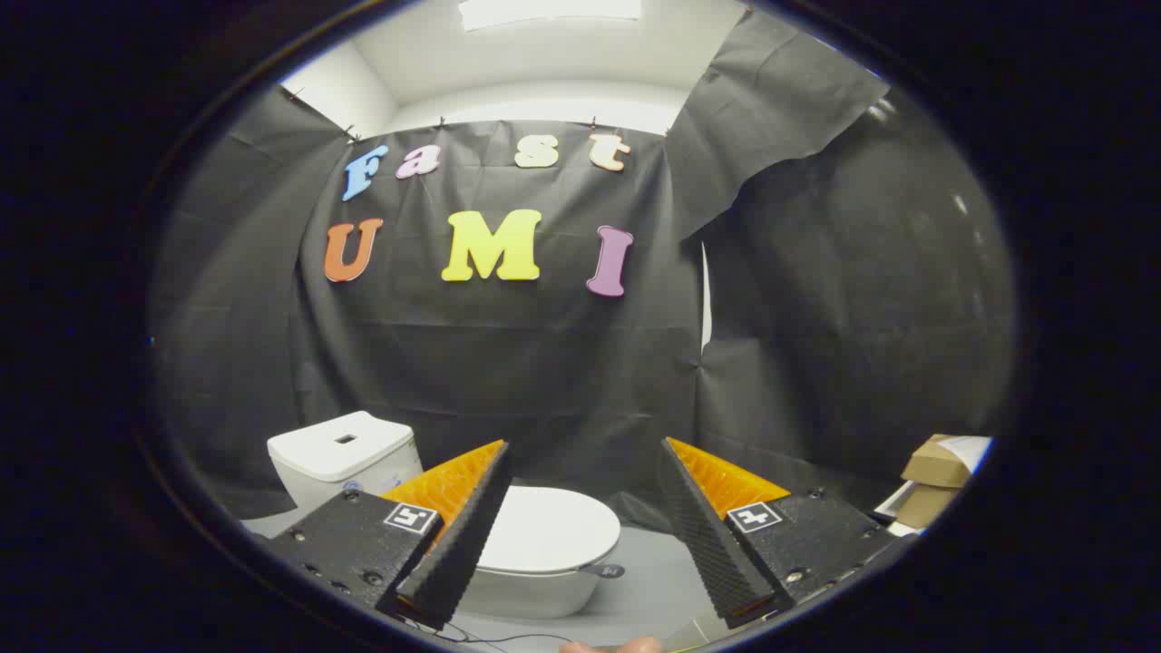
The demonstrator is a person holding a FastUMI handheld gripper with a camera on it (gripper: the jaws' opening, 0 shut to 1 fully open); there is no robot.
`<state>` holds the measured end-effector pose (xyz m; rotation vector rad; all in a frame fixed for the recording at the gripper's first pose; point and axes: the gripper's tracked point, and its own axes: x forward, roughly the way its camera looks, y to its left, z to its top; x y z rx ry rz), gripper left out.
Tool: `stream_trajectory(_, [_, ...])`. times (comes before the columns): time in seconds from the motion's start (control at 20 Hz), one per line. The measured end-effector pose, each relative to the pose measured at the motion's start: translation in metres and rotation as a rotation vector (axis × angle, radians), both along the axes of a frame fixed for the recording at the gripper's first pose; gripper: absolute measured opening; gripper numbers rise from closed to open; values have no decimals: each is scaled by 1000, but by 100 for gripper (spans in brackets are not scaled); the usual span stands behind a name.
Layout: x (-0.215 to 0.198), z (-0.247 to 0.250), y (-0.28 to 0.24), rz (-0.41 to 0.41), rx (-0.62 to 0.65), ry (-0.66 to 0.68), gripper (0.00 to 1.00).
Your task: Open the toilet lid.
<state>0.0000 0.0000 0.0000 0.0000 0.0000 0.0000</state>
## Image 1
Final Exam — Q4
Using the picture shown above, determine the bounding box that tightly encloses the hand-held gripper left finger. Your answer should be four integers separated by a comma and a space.
269, 440, 513, 631

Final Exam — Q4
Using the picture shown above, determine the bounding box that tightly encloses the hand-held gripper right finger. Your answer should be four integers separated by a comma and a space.
658, 436, 917, 629

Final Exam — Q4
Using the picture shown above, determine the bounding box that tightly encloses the white toilet lid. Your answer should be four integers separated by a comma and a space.
478, 485, 627, 581

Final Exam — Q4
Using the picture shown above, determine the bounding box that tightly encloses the brown cardboard box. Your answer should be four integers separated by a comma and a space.
896, 483, 961, 530
901, 434, 976, 488

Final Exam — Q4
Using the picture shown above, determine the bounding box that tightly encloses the white paper sheet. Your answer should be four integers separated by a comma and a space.
939, 435, 994, 474

